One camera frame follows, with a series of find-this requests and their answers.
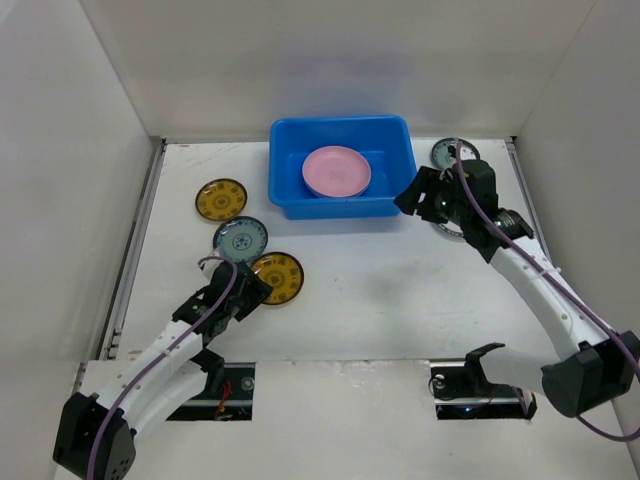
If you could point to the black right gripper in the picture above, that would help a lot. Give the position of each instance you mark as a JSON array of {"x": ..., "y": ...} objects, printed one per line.
[{"x": 423, "y": 195}]

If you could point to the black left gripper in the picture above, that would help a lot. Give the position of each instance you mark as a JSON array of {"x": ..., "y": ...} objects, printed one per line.
[{"x": 257, "y": 292}]

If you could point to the pink plastic plate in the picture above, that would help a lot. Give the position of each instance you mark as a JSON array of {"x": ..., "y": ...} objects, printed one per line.
[{"x": 336, "y": 170}]

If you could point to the purple plastic plate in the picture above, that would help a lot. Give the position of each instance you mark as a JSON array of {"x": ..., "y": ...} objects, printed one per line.
[{"x": 322, "y": 195}]

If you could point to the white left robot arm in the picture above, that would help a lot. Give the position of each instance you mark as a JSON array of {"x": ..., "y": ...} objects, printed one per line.
[{"x": 98, "y": 433}]

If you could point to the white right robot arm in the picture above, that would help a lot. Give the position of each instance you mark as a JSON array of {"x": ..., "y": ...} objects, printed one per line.
[{"x": 591, "y": 364}]

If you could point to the blue plastic bin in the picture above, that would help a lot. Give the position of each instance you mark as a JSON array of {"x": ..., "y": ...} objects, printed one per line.
[{"x": 383, "y": 140}]

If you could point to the yellow patterned small plate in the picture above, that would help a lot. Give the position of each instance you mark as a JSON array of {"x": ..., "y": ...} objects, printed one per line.
[{"x": 283, "y": 273}]

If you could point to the green rimmed white plate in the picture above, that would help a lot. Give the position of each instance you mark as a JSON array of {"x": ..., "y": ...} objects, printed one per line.
[{"x": 451, "y": 231}]

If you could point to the blue floral small plate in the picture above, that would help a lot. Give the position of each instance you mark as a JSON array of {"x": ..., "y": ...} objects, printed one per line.
[{"x": 241, "y": 239}]

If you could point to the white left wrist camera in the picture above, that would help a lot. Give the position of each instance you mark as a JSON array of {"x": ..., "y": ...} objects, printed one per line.
[{"x": 208, "y": 265}]

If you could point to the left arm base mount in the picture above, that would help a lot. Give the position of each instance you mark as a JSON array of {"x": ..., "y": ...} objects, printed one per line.
[{"x": 229, "y": 399}]

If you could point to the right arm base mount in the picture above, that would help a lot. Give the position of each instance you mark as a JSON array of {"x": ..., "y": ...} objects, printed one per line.
[{"x": 457, "y": 397}]

